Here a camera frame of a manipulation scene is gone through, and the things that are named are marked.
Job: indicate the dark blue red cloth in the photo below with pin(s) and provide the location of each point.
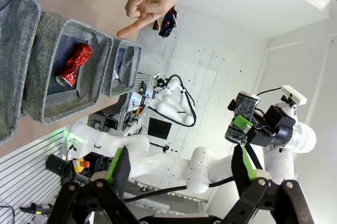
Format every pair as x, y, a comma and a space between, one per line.
168, 23

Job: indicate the grey fabric basket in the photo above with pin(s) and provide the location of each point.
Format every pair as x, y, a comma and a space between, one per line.
131, 68
89, 81
15, 50

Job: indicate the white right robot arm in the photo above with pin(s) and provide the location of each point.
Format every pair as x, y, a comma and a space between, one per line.
200, 166

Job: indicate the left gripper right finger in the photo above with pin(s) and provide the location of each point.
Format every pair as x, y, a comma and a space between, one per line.
241, 171

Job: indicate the white slatted panel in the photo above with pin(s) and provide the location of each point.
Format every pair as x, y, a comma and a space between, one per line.
23, 176

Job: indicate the crushed dark Pepsi can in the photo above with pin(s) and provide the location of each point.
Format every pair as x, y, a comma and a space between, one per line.
246, 102

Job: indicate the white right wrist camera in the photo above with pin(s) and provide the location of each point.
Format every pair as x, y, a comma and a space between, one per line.
295, 96

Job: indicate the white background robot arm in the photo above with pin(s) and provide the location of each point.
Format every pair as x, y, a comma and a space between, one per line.
168, 108

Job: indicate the black cylinder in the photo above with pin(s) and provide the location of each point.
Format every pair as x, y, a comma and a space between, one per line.
56, 164

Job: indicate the black square panel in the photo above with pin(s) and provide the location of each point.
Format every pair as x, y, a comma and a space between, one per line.
159, 128

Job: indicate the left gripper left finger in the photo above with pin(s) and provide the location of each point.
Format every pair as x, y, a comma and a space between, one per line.
122, 171

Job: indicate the black yellow hand tool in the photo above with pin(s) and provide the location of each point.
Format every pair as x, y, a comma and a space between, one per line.
37, 208

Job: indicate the yellow red emergency stop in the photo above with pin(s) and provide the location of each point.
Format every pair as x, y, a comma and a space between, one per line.
80, 165

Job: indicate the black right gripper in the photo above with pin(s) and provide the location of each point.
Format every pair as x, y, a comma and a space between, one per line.
276, 126

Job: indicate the crushed red can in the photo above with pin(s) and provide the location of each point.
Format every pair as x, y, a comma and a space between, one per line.
75, 63

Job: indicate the person's left hand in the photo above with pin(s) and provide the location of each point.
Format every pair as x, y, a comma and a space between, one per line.
150, 8

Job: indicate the white paper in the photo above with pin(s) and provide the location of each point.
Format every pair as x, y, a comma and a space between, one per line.
116, 75

